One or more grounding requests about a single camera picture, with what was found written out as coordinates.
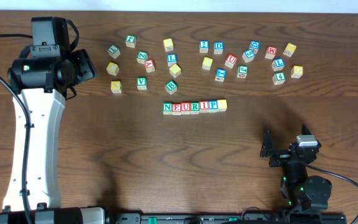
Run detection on yellow S block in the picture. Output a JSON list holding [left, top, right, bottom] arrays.
[[217, 99, 227, 111]]

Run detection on blue P block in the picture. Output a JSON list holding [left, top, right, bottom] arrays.
[[208, 100, 219, 113]]

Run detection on red I block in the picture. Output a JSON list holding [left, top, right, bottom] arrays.
[[199, 101, 209, 113]]

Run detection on green R block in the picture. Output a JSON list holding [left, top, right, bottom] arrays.
[[190, 102, 200, 114]]

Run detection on green N block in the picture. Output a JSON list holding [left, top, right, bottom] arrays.
[[163, 102, 173, 115]]

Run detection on red u block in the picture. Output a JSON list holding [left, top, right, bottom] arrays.
[[225, 54, 238, 68], [181, 102, 191, 114]]

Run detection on red E block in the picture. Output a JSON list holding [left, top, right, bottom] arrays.
[[172, 103, 181, 115]]

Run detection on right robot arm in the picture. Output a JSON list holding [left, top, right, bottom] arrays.
[[260, 125, 332, 223]]

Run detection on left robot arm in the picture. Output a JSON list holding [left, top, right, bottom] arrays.
[[0, 17, 108, 223]]

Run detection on yellow K block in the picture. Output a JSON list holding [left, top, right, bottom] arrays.
[[111, 81, 122, 94]]

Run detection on green L block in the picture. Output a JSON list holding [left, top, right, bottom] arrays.
[[107, 44, 121, 59]]

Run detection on green block top left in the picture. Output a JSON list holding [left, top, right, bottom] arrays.
[[125, 35, 136, 48]]

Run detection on green V block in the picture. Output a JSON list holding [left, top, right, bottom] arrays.
[[137, 77, 147, 90]]

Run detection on green Z block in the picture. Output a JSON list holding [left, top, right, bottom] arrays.
[[136, 51, 149, 64]]

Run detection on green 4 block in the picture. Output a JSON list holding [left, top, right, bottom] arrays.
[[272, 72, 286, 85]]

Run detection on yellow G block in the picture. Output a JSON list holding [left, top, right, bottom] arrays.
[[291, 65, 303, 78]]

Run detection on red A block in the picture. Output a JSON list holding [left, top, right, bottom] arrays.
[[144, 59, 155, 73]]

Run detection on blue L block right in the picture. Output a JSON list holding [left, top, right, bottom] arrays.
[[272, 58, 285, 72]]

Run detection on blue l block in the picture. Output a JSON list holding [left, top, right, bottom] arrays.
[[167, 54, 177, 67], [272, 58, 285, 72]]

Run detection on green block centre right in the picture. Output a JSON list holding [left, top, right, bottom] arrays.
[[237, 65, 249, 78]]

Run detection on yellow block top right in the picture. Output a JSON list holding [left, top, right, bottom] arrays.
[[283, 43, 297, 57]]

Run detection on green B block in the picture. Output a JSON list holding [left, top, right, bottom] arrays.
[[165, 80, 178, 95]]

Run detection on blue L block centre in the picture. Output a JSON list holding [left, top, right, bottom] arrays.
[[167, 54, 177, 67]]

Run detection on red M block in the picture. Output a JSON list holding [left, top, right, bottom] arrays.
[[265, 46, 277, 60]]

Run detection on yellow O block centre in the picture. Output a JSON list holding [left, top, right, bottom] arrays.
[[170, 64, 181, 78]]

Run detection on yellow o block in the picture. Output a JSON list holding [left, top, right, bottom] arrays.
[[170, 64, 181, 78], [202, 57, 213, 70]]

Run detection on blue 5 block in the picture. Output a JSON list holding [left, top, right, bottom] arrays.
[[242, 49, 255, 63]]

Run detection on blue D block right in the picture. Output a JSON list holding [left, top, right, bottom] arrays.
[[249, 40, 260, 54]]

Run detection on blue d block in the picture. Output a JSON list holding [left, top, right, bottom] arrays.
[[249, 40, 260, 54], [214, 42, 224, 54]]

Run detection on yellow O block right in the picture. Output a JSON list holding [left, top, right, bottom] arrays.
[[202, 57, 213, 70]]

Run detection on blue 2 block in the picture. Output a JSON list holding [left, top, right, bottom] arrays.
[[200, 40, 209, 54]]

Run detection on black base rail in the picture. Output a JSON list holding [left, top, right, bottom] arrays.
[[104, 212, 347, 224]]

